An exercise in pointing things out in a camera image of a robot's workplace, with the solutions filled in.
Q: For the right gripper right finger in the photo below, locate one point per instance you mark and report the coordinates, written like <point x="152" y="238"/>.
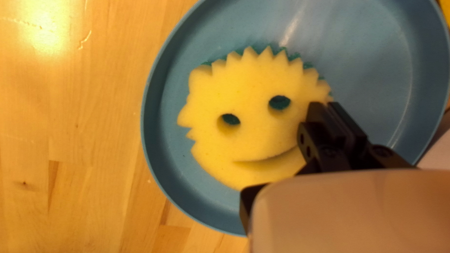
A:
<point x="372" y="156"/>

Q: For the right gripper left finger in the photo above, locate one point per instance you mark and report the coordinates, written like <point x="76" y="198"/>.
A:
<point x="323" y="140"/>

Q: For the yellow round plate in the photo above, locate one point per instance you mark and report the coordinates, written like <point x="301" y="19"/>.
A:
<point x="447" y="2"/>

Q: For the teal round plate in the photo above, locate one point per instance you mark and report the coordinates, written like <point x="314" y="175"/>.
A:
<point x="369" y="52"/>

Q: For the yellow smiling sponge green underside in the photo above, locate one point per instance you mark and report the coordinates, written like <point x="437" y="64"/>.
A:
<point x="246" y="105"/>

